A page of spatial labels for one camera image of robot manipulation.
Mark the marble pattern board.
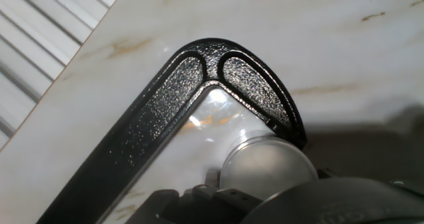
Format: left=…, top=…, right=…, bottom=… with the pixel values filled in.
left=0, top=0, right=424, bottom=224

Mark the black metal C-clamp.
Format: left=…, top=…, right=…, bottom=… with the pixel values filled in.
left=35, top=37, right=307, bottom=224

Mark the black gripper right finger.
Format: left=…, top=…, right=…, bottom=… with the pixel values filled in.
left=317, top=167, right=424, bottom=198

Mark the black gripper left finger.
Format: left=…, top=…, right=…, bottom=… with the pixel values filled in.
left=124, top=183, right=263, bottom=224

